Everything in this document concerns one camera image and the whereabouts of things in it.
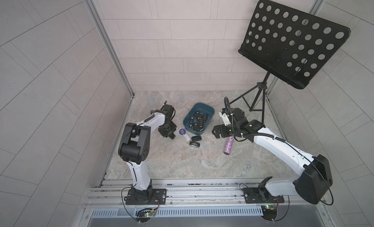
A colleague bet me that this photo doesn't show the black silver-edged key fob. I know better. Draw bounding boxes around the black silver-edged key fob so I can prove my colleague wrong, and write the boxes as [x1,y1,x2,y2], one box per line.
[193,123,199,131]

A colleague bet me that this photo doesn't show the teal plastic storage box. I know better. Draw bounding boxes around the teal plastic storage box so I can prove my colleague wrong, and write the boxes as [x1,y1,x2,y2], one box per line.
[183,102,215,135]

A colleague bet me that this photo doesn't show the black Bentley key fob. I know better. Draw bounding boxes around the black Bentley key fob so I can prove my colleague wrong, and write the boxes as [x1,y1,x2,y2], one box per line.
[189,141,200,148]

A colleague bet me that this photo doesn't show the black key bottom front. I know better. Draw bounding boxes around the black key bottom front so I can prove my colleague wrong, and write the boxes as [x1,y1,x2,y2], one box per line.
[198,118,205,131]

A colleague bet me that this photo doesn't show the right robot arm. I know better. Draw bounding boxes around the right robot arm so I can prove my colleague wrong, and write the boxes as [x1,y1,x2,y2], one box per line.
[212,97,333,205]

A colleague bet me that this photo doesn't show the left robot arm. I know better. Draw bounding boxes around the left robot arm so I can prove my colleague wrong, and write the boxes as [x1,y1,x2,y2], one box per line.
[118,102,176,204]

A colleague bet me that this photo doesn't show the left circuit board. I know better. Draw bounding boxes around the left circuit board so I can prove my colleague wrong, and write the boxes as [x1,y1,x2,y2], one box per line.
[136,208,156,223]

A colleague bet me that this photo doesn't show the circuit board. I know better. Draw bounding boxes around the circuit board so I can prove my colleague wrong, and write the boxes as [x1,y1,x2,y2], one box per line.
[261,205,278,222]
[136,208,156,223]

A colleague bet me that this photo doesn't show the right circuit board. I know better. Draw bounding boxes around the right circuit board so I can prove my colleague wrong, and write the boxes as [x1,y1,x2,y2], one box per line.
[261,205,278,222]

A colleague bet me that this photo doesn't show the black perforated music stand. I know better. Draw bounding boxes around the black perforated music stand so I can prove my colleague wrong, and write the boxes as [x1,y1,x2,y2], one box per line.
[226,0,351,116]

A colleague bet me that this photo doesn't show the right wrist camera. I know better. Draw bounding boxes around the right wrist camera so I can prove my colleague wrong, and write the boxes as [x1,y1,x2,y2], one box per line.
[219,108,245,126]

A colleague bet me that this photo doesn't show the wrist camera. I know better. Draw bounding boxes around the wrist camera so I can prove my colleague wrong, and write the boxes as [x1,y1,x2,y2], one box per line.
[161,102,175,120]
[219,108,245,126]

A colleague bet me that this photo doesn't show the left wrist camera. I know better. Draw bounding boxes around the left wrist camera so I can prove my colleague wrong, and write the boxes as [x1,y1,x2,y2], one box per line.
[161,102,175,120]

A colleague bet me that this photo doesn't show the white key tag with ring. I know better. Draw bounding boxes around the white key tag with ring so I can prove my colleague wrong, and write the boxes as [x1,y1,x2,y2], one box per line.
[184,134,191,143]

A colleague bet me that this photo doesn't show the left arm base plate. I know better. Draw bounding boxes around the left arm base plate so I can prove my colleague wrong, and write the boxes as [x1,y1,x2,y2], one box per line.
[125,188,167,205]

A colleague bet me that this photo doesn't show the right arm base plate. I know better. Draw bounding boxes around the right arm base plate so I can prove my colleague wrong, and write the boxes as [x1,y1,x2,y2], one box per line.
[241,187,284,204]

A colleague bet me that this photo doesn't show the aluminium rail frame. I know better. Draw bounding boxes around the aluminium rail frame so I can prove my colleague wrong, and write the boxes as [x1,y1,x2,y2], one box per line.
[74,178,337,227]

